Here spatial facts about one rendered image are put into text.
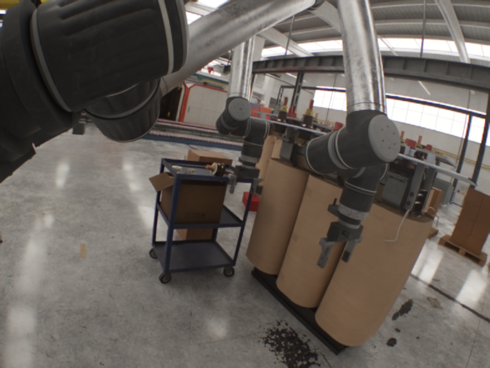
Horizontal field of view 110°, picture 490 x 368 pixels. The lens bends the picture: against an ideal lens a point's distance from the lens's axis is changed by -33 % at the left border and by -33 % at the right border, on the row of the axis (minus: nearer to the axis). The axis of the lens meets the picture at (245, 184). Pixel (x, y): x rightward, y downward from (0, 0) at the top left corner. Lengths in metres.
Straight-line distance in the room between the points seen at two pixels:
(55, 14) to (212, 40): 0.45
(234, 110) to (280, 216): 1.03
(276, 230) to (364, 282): 0.81
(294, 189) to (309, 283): 0.66
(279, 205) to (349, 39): 1.42
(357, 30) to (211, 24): 0.38
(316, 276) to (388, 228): 0.62
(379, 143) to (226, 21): 0.51
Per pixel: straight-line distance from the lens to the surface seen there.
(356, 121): 0.58
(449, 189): 13.73
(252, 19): 0.81
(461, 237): 6.02
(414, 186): 1.43
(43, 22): 0.40
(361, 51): 0.67
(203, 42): 0.70
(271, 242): 1.98
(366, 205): 0.81
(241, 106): 1.11
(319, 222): 1.62
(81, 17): 0.38
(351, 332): 1.67
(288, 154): 1.88
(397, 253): 1.41
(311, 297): 1.84
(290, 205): 1.87
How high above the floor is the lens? 1.32
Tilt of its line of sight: 14 degrees down
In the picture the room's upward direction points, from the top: 13 degrees clockwise
